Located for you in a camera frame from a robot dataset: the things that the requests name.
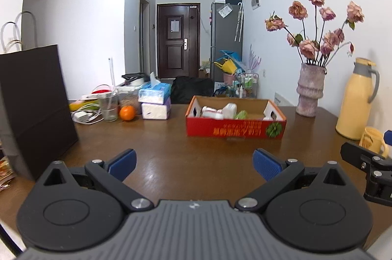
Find grey interior door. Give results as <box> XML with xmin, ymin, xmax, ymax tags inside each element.
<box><xmin>139</xmin><ymin>0</ymin><xmax>150</xmax><ymax>74</ymax></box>

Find orange red cardboard box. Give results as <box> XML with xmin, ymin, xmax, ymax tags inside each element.
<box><xmin>185</xmin><ymin>95</ymin><xmax>287</xmax><ymax>140</ymax></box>

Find white mop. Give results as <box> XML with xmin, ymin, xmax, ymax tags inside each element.
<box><xmin>108</xmin><ymin>57</ymin><xmax>116</xmax><ymax>89</ymax></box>

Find clear plastic food container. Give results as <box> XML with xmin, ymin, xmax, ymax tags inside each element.
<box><xmin>116</xmin><ymin>85</ymin><xmax>143</xmax><ymax>114</ymax></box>

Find purple plastic hangers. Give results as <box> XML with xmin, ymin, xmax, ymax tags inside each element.
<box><xmin>248</xmin><ymin>44</ymin><xmax>262</xmax><ymax>73</ymax></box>

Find white plastic bottle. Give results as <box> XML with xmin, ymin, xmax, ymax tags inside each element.
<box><xmin>221</xmin><ymin>103</ymin><xmax>238</xmax><ymax>120</ymax></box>

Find orange fruit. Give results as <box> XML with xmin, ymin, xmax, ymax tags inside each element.
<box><xmin>119</xmin><ymin>105</ymin><xmax>136</xmax><ymax>122</ymax></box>

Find blue tissue pack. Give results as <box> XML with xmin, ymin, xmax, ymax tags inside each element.
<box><xmin>138</xmin><ymin>72</ymin><xmax>172</xmax><ymax>104</ymax></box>

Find white board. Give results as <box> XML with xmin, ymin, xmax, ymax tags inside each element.
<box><xmin>273</xmin><ymin>92</ymin><xmax>290</xmax><ymax>106</ymax></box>

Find black plastic frame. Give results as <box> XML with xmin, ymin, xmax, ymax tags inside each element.
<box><xmin>122</xmin><ymin>72</ymin><xmax>146</xmax><ymax>81</ymax></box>

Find dark brown paper bag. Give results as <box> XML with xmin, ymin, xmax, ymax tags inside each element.
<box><xmin>0</xmin><ymin>12</ymin><xmax>79</xmax><ymax>181</ymax></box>

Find white folded umbrella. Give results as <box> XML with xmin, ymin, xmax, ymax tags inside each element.
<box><xmin>234</xmin><ymin>2</ymin><xmax>245</xmax><ymax>42</ymax></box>

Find yellow thermos jug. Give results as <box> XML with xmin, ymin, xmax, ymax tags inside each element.
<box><xmin>335</xmin><ymin>57</ymin><xmax>380</xmax><ymax>141</ymax></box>

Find purple tissue pack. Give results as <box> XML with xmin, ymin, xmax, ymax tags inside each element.
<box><xmin>141</xmin><ymin>96</ymin><xmax>171</xmax><ymax>120</ymax></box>

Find grey refrigerator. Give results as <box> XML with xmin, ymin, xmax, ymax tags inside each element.
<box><xmin>210</xmin><ymin>1</ymin><xmax>244</xmax><ymax>77</ymax></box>

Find yellow mug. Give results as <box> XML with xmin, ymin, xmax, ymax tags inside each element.
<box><xmin>359</xmin><ymin>126</ymin><xmax>390</xmax><ymax>158</ymax></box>

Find black folding chair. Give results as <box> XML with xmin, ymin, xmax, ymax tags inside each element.
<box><xmin>171</xmin><ymin>76</ymin><xmax>215</xmax><ymax>104</ymax></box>

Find yellow bag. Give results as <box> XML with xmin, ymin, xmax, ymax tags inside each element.
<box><xmin>213</xmin><ymin>59</ymin><xmax>236</xmax><ymax>75</ymax></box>

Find yellow banana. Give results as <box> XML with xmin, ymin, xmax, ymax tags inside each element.
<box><xmin>69</xmin><ymin>100</ymin><xmax>100</xmax><ymax>112</ymax></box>

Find blue plastic dustpan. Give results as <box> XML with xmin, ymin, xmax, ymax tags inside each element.
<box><xmin>219</xmin><ymin>49</ymin><xmax>241</xmax><ymax>61</ymax></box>

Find red and white brush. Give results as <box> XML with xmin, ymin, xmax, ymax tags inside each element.
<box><xmin>200</xmin><ymin>106</ymin><xmax>225</xmax><ymax>120</ymax></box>

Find metal rack trolley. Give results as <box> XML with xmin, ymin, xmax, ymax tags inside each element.
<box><xmin>233</xmin><ymin>72</ymin><xmax>259</xmax><ymax>99</ymax></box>

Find clear drinking glass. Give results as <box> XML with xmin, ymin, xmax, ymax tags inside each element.
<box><xmin>97</xmin><ymin>91</ymin><xmax>119</xmax><ymax>123</ymax></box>

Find dark brown entrance door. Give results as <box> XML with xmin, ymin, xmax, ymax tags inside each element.
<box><xmin>156</xmin><ymin>3</ymin><xmax>201</xmax><ymax>79</ymax></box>

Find stack of printed papers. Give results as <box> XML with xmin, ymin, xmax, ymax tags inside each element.
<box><xmin>0</xmin><ymin>156</ymin><xmax>16</xmax><ymax>191</ymax></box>

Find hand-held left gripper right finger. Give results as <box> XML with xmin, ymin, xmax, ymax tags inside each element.
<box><xmin>235</xmin><ymin>148</ymin><xmax>350</xmax><ymax>213</ymax></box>

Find dried pink rose bouquet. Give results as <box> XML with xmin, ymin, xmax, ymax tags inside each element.
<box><xmin>265</xmin><ymin>0</ymin><xmax>365</xmax><ymax>68</ymax></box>

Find pink ribbed vase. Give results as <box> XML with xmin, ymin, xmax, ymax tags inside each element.
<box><xmin>295</xmin><ymin>62</ymin><xmax>328</xmax><ymax>118</ymax></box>

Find white cables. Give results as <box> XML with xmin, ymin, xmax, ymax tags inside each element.
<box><xmin>71</xmin><ymin>104</ymin><xmax>105</xmax><ymax>125</ymax></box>

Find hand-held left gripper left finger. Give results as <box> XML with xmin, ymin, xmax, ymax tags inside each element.
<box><xmin>43</xmin><ymin>149</ymin><xmax>154</xmax><ymax>213</ymax></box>

